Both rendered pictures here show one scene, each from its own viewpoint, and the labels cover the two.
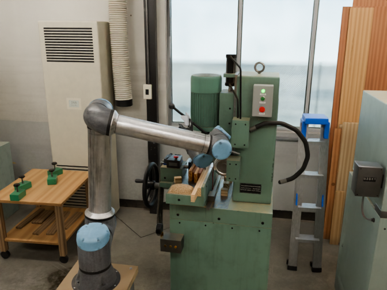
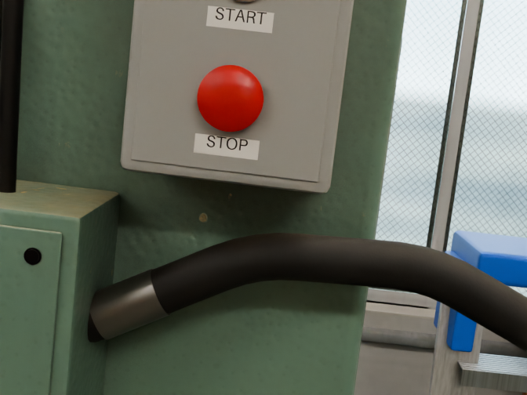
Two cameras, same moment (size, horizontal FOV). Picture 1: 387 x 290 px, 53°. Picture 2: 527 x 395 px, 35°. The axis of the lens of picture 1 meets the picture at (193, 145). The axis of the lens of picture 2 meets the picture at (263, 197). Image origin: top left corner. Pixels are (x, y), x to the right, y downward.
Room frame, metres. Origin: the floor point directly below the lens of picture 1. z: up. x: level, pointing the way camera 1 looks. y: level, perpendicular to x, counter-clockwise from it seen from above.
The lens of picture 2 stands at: (1.56, -0.31, 1.38)
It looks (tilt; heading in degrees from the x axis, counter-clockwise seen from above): 9 degrees down; 351
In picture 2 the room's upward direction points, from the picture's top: 7 degrees clockwise
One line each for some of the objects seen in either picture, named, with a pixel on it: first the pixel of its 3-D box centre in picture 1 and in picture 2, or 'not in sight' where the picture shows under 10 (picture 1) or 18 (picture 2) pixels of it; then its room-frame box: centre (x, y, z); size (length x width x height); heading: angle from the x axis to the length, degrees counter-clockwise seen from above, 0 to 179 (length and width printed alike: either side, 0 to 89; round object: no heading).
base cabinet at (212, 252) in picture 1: (222, 256); not in sight; (2.16, -0.19, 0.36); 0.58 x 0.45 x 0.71; 79
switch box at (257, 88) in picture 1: (262, 100); (246, 13); (1.98, -0.36, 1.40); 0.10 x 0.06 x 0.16; 79
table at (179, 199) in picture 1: (187, 178); not in sight; (2.20, 0.04, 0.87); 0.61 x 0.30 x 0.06; 169
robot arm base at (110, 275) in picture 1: (95, 271); not in sight; (1.60, 0.47, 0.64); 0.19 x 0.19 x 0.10
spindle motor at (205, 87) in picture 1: (205, 102); not in sight; (2.18, -0.07, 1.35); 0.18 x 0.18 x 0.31
